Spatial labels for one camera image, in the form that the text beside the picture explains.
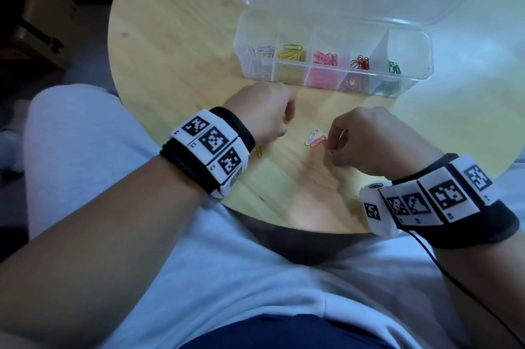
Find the person's left hand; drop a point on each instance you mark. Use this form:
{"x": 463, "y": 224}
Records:
{"x": 258, "y": 111}

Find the person's right hand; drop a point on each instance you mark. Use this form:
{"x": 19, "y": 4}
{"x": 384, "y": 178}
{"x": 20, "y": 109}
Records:
{"x": 381, "y": 139}

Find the yellow paper clip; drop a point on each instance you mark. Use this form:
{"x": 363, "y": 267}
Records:
{"x": 259, "y": 151}

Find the heap of white paper clips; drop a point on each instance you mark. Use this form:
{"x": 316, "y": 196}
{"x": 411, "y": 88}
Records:
{"x": 259, "y": 66}

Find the heap of yellow paper clips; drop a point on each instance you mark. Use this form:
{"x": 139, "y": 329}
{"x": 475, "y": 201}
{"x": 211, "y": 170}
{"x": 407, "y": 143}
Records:
{"x": 291, "y": 70}

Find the heap of green paper clips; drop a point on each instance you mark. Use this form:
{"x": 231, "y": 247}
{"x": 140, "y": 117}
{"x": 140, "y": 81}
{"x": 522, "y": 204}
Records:
{"x": 389, "y": 82}

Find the white paper clip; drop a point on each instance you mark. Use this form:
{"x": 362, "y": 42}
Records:
{"x": 312, "y": 136}

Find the red paper clip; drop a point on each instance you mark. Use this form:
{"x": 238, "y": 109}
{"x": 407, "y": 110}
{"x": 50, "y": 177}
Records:
{"x": 318, "y": 141}

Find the heap of red paper clips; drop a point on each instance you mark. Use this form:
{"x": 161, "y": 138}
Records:
{"x": 356, "y": 78}

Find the heap of pink paper clips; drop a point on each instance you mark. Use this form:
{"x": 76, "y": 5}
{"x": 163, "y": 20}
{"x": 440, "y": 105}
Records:
{"x": 322, "y": 74}

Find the person's right forearm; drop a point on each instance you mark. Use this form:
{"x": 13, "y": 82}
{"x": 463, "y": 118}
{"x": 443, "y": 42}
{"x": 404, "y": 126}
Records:
{"x": 492, "y": 279}

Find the person's left forearm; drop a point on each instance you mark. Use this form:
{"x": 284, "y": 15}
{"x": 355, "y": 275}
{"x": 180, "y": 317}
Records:
{"x": 90, "y": 262}

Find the brown cardboard box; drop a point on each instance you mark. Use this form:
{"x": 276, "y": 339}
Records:
{"x": 53, "y": 8}

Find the black left wristband white markers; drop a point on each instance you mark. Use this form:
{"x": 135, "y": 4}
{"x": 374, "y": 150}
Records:
{"x": 184, "y": 164}

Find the black wristband white markers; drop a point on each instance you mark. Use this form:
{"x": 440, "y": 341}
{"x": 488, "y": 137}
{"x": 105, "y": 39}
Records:
{"x": 492, "y": 230}
{"x": 184, "y": 164}

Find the black right wristband white markers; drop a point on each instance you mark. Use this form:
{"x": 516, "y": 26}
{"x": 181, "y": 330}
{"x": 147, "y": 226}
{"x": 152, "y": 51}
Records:
{"x": 492, "y": 230}

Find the dark blue shirt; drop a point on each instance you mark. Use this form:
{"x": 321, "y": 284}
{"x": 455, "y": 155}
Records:
{"x": 287, "y": 332}

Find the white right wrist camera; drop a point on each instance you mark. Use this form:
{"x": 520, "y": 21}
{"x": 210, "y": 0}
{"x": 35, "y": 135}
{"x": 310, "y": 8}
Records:
{"x": 377, "y": 221}

